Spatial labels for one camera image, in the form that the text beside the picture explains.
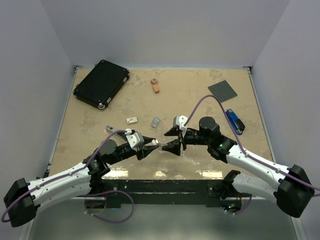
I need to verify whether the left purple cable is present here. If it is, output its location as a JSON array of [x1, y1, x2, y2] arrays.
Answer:
[[1, 128, 136, 223]]

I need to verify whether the blue stapler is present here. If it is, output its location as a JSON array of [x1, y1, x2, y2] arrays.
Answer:
[[225, 109, 246, 136]]

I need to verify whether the grey metal stapler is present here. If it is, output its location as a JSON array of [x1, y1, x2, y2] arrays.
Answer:
[[105, 125, 127, 142]]

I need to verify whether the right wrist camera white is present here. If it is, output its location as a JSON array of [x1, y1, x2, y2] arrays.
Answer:
[[173, 115, 188, 132]]

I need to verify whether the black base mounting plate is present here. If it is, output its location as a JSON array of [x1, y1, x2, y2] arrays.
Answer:
[[85, 179, 240, 208]]

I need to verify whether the plain wooden block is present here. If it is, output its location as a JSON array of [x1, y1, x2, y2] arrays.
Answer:
[[152, 84, 160, 94]]

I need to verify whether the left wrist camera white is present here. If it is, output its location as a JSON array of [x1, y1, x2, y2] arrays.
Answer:
[[124, 128, 145, 152]]

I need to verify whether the wooden cube with circle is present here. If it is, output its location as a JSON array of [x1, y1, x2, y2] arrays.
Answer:
[[150, 78, 158, 85]]

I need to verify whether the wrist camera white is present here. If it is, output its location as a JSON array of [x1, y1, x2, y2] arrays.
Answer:
[[124, 128, 145, 152], [173, 115, 188, 132]]

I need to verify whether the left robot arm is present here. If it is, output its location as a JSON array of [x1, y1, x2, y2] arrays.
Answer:
[[1, 132, 160, 228]]

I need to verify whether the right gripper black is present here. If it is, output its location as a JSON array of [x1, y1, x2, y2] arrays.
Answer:
[[162, 126, 211, 156]]

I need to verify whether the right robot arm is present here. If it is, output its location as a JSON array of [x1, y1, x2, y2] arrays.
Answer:
[[162, 115, 315, 218]]

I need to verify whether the black hard case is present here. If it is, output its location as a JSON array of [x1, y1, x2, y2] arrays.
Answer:
[[73, 59, 130, 111]]

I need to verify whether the grey studded baseplate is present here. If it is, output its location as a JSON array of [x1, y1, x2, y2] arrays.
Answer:
[[208, 80, 238, 103]]

